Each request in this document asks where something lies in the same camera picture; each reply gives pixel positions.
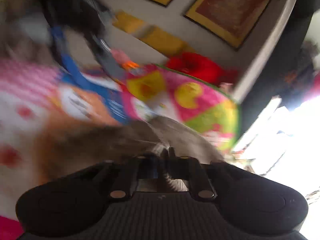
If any brown knit sweater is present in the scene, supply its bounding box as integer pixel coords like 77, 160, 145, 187
35, 116, 223, 184

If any yellow cushion near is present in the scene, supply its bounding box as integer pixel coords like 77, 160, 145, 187
112, 11, 145, 34

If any yellow cushion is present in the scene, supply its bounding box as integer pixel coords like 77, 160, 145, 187
139, 26, 187, 57
112, 11, 145, 34

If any pink cloth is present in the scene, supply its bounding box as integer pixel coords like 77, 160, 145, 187
111, 49, 130, 65

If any orange toy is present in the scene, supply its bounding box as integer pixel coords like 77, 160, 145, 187
121, 61, 140, 71

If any colourful cartoon blanket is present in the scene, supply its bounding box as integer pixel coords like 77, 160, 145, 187
1, 58, 239, 239

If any red cushion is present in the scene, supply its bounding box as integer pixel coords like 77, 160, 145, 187
165, 52, 238, 86

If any yellow cushion far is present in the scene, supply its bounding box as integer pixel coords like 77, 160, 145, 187
139, 26, 187, 57

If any beige sofa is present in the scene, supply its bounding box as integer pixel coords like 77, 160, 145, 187
99, 0, 296, 102

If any framed picture right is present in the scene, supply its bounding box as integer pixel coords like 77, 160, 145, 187
184, 0, 270, 49

